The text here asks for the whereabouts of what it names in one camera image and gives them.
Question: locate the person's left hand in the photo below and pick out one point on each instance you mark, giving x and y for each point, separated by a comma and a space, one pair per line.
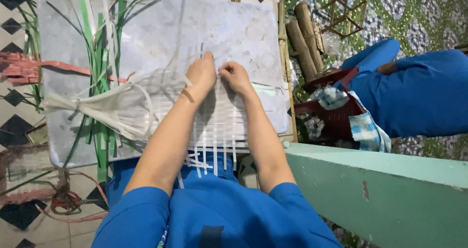
201, 75

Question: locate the green wooden bench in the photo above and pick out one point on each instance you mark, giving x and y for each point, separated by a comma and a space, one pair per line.
380, 193

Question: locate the tied bundle of white strips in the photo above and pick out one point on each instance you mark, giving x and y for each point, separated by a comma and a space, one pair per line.
109, 107

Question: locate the blue checkered cloth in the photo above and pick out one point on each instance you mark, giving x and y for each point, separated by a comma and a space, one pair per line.
360, 122

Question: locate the light green face mask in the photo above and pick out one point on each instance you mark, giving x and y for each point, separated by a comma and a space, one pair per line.
268, 89

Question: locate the bamboo lantern frame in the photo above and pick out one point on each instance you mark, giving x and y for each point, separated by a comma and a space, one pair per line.
343, 12

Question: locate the bundle of red strips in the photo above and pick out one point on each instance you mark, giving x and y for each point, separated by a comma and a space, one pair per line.
44, 131

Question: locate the brown bamboo log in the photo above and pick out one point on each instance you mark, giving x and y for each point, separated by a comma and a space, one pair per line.
301, 50
309, 36

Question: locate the red plastic basket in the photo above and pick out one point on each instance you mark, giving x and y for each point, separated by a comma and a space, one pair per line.
331, 111

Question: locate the bamboo stick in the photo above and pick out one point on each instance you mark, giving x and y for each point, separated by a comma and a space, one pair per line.
286, 65

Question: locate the grey work board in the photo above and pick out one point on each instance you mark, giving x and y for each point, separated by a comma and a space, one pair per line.
161, 72

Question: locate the person's right fingers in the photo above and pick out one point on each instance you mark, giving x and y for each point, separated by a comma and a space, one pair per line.
226, 69

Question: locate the woven white strip mat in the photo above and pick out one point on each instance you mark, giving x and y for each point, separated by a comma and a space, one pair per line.
215, 131

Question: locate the bundle of green strips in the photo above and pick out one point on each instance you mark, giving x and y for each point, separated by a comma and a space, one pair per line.
98, 79

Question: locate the person's right hand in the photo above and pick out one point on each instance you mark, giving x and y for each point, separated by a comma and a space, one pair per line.
236, 77

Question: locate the person's left fingers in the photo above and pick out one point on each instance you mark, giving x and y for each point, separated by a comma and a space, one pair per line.
208, 56

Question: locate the person's blue clothing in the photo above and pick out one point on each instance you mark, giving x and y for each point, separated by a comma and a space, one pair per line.
215, 211

